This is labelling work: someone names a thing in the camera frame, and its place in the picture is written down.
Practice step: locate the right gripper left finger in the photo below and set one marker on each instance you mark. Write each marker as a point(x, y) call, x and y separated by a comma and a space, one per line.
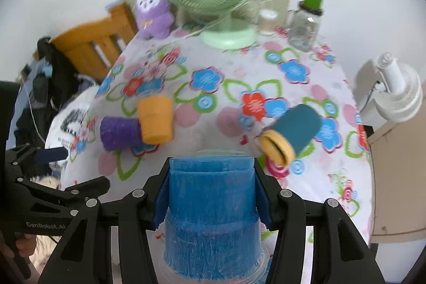
point(83, 255)

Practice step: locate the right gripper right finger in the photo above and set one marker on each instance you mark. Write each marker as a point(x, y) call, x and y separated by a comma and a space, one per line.
point(340, 254)

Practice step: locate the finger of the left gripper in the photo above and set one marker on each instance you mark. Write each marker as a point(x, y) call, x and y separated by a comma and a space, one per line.
point(47, 156)

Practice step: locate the blue felt cup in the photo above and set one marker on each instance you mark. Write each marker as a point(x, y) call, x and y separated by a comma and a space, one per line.
point(212, 228)

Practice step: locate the purple felt cup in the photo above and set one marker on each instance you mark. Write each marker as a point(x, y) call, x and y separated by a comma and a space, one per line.
point(118, 133)

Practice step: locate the orange felt cup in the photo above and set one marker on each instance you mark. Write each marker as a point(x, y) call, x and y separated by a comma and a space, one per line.
point(156, 119)

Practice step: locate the dark teal cup yellow rim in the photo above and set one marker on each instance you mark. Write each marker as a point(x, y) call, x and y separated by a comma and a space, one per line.
point(290, 134)

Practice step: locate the person's left hand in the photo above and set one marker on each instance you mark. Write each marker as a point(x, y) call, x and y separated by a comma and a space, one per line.
point(26, 245)

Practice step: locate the white printed t-shirt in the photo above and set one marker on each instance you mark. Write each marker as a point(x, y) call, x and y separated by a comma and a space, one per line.
point(66, 125)

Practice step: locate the black clothing pile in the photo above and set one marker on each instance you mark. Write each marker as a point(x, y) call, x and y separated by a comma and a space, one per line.
point(51, 87)

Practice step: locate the wooden chair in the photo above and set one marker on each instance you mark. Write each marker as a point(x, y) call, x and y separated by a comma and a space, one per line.
point(92, 48)

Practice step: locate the purple plush bunny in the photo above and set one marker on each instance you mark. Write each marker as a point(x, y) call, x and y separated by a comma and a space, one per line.
point(154, 19)

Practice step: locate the floral tablecloth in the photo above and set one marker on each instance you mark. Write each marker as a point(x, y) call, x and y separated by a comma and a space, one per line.
point(223, 99)

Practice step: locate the white floor fan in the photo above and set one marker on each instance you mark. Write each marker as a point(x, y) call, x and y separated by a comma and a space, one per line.
point(399, 95)

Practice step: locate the glass mug jar green lid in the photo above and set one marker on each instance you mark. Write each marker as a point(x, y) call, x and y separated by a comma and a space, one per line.
point(303, 24)

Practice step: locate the cotton swab container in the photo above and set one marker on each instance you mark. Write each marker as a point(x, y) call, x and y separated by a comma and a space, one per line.
point(267, 21)

